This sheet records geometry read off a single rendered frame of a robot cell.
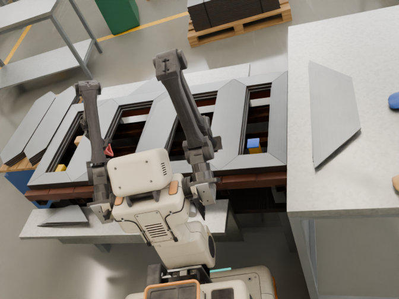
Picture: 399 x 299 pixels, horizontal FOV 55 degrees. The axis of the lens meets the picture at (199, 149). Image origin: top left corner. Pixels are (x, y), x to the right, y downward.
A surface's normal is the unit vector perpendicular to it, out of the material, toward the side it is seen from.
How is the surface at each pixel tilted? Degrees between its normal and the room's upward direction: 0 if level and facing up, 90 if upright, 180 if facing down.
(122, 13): 90
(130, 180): 48
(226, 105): 0
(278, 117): 0
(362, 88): 0
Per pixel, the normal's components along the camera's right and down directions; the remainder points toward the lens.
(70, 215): -0.31, -0.66
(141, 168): -0.21, 0.08
